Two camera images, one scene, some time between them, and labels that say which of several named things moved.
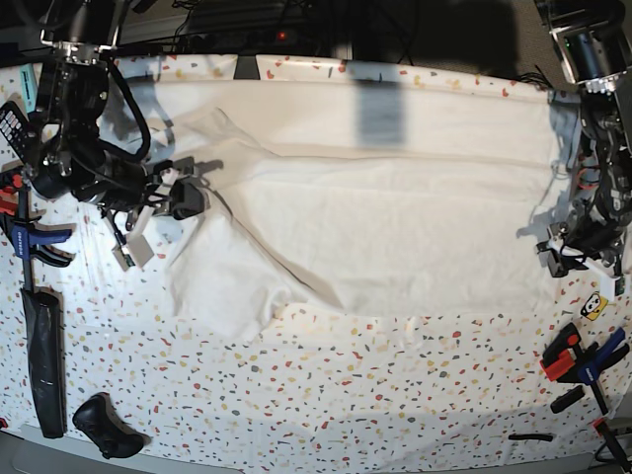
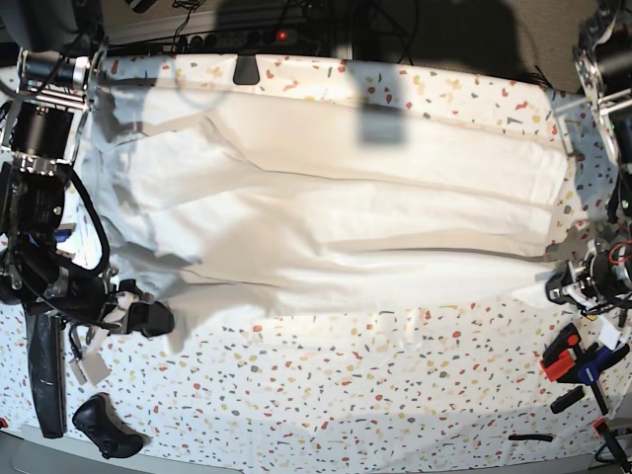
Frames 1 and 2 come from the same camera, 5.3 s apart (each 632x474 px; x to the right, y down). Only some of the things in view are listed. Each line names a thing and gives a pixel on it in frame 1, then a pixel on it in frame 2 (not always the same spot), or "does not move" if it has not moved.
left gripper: x=124 y=189 -> x=88 y=298
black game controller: x=100 y=421 does not move
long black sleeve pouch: x=44 y=309 does not move
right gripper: x=588 y=231 -> x=601 y=276
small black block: x=567 y=399 does not move
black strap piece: x=534 y=436 does not move
